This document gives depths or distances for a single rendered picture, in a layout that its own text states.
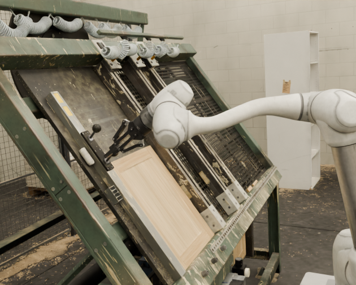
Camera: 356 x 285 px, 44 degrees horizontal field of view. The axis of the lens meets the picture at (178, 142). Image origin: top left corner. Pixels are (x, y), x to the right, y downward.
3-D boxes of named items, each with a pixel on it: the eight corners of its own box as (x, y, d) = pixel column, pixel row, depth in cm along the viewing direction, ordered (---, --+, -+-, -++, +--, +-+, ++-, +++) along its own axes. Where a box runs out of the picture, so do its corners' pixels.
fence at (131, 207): (174, 281, 181) (181, 277, 180) (44, 97, 189) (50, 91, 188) (179, 275, 186) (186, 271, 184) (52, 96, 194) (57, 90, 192)
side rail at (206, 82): (260, 173, 353) (271, 166, 348) (179, 65, 362) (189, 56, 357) (263, 171, 360) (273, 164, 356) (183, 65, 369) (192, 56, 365)
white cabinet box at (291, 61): (311, 190, 581) (309, 30, 545) (268, 186, 608) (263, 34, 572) (320, 178, 633) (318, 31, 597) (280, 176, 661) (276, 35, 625)
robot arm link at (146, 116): (159, 124, 159) (148, 133, 161) (169, 120, 167) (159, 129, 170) (144, 103, 160) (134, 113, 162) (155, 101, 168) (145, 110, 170)
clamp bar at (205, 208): (211, 236, 225) (247, 212, 215) (78, 52, 235) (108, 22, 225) (217, 228, 234) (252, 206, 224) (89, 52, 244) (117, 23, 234)
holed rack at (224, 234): (213, 254, 206) (213, 253, 206) (209, 249, 206) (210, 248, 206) (277, 168, 355) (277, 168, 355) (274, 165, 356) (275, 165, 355)
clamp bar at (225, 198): (227, 216, 251) (260, 194, 241) (107, 52, 261) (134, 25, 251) (231, 210, 260) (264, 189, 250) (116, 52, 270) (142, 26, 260)
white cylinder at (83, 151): (77, 151, 184) (87, 167, 183) (81, 147, 183) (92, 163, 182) (81, 150, 187) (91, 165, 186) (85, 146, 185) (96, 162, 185)
